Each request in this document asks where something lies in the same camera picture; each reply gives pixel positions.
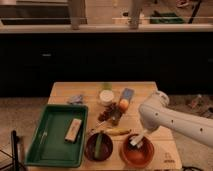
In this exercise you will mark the white scrub brush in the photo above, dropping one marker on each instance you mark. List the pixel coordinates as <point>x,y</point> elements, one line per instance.
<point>136,141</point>

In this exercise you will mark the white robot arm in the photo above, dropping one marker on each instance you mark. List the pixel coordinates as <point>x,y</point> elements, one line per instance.
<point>154,112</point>

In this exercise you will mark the dark brown bowl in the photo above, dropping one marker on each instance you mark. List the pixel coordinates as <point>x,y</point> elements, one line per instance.
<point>105,150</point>

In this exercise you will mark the red orange bowl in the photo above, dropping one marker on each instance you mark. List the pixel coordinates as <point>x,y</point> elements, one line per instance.
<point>136,157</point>

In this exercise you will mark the green cup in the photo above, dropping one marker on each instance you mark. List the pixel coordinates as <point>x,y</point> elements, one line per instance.
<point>106,86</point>

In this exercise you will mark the white round container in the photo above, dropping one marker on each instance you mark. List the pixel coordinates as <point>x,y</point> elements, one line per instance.
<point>106,97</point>

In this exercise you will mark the dark red grapes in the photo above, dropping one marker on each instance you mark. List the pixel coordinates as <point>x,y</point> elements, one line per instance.
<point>108,112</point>

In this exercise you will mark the orange fruit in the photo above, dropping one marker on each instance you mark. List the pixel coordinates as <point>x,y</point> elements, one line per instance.
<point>123,104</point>

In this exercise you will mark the grey crumpled cloth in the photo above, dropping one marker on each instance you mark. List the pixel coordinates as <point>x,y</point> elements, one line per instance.
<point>76,99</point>

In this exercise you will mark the metal measuring cup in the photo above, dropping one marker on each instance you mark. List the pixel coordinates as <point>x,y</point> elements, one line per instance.
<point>113,120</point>

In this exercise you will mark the yellow banana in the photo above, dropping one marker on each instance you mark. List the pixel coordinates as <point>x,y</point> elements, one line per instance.
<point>117,132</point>

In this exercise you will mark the green vegetable stick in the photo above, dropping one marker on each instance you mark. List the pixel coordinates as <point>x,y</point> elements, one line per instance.
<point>98,145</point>

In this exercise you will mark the wooden block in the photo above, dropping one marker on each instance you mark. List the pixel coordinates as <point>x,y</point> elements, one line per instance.
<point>73,130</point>

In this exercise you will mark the green plastic tray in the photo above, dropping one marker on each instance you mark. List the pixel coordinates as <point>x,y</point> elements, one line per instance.
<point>49,147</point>

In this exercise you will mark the green box on counter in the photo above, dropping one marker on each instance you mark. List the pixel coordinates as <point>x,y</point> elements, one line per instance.
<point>165,18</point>

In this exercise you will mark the black chair frame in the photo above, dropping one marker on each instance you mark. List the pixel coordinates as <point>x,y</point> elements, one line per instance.
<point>15,164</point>

